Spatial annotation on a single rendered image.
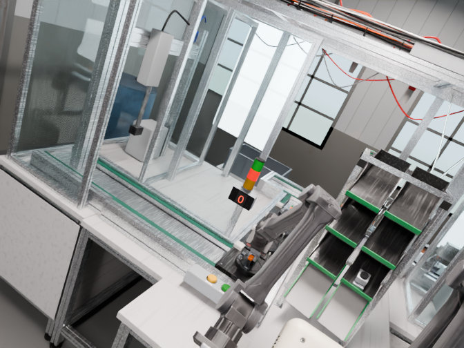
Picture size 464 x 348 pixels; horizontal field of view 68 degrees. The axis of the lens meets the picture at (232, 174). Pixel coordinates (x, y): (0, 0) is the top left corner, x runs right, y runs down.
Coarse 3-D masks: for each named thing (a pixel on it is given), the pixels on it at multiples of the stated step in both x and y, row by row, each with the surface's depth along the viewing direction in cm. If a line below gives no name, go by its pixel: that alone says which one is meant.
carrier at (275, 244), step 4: (256, 224) 194; (252, 228) 191; (248, 232) 187; (244, 236) 182; (248, 236) 183; (240, 240) 176; (244, 240) 178; (276, 240) 192; (280, 240) 181; (272, 244) 181; (276, 244) 183; (280, 244) 189; (244, 248) 173; (248, 248) 173; (272, 248) 178; (276, 248) 180; (268, 252) 175; (272, 252) 176; (260, 256) 171; (264, 256) 172; (264, 260) 170
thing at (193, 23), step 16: (224, 0) 154; (256, 16) 149; (192, 32) 162; (304, 32) 142; (176, 64) 169; (176, 80) 170; (160, 112) 178; (160, 128) 180; (144, 160) 187; (144, 176) 190
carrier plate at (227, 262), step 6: (228, 252) 163; (234, 252) 165; (240, 252) 167; (246, 252) 169; (222, 258) 157; (228, 258) 158; (234, 258) 160; (216, 264) 151; (222, 264) 152; (228, 264) 154; (234, 264) 156; (222, 270) 151; (228, 270) 150; (234, 270) 152; (234, 276) 149; (240, 276) 150; (246, 276) 152
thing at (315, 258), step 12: (324, 240) 148; (336, 240) 149; (360, 240) 142; (312, 252) 140; (324, 252) 144; (336, 252) 145; (348, 252) 145; (312, 264) 139; (324, 264) 139; (336, 264) 140; (336, 276) 134
